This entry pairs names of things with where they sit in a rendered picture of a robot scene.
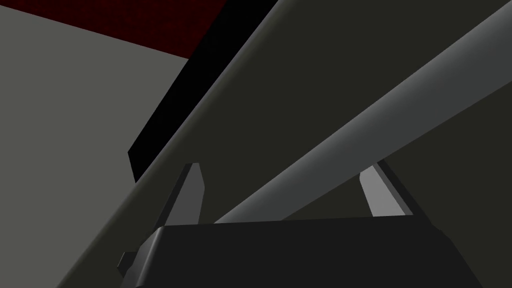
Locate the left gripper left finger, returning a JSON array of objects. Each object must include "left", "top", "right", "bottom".
[{"left": 154, "top": 161, "right": 206, "bottom": 230}]

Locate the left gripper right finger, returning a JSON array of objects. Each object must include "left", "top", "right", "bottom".
[{"left": 358, "top": 159, "right": 432, "bottom": 225}]

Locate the grey bar handle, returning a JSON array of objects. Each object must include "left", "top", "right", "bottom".
[{"left": 213, "top": 0, "right": 512, "bottom": 225}]

